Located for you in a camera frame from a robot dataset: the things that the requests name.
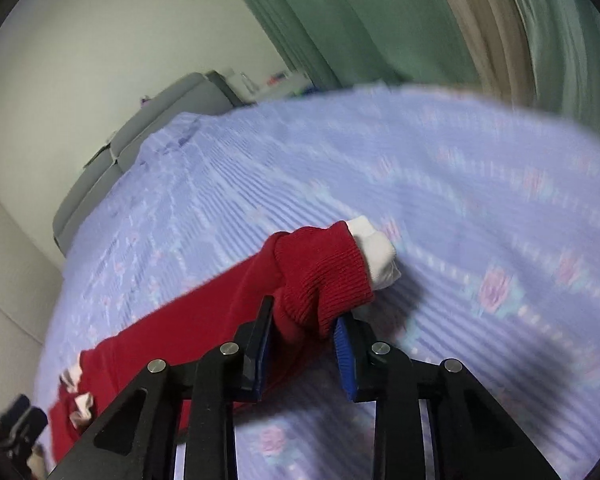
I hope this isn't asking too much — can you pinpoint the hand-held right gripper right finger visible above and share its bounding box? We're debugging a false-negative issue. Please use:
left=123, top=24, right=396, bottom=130
left=332, top=312, right=563, bottom=480

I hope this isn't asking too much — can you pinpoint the bed with floral purple sheet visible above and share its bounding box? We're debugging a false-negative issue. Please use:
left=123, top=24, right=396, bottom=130
left=32, top=85, right=600, bottom=480

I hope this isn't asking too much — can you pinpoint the red knit garment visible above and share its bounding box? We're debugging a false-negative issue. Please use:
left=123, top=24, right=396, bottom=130
left=50, top=220, right=403, bottom=466

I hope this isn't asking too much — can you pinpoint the grey padded headboard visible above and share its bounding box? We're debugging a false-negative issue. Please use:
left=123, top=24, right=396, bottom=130
left=52, top=71, right=246, bottom=256

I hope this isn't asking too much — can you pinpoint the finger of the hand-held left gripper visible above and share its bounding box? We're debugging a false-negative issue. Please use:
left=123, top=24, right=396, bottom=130
left=0, top=394, right=49, bottom=461

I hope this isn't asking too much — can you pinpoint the beige curtain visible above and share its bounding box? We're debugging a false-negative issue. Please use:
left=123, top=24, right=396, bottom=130
left=430, top=0, right=538, bottom=106

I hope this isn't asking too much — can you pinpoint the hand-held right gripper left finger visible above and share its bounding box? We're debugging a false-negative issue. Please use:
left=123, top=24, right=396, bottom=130
left=45, top=295, right=276, bottom=480

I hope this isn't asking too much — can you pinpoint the green curtain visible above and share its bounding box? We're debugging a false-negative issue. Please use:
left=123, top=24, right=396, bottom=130
left=502, top=0, right=600, bottom=148
left=212, top=0, right=481, bottom=96

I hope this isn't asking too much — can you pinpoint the white nightstand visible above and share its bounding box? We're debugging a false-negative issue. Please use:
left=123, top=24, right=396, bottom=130
left=230, top=72, right=313, bottom=103

